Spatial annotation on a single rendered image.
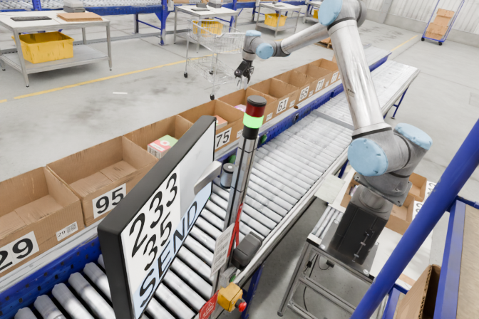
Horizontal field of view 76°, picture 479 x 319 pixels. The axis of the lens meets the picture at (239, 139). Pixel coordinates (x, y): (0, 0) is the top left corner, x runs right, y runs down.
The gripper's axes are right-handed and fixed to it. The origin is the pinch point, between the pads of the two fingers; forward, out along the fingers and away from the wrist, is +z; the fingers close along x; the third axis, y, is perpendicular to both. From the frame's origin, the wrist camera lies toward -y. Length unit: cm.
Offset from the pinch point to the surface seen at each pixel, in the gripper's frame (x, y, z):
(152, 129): 25, -55, 19
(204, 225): -30, -79, 38
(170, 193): -44, -129, -42
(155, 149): 16, -64, 22
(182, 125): 17.0, -38.1, 20.2
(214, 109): 16.9, 0.1, 26.0
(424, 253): -137, -25, 34
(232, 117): 1.2, -1.2, 24.5
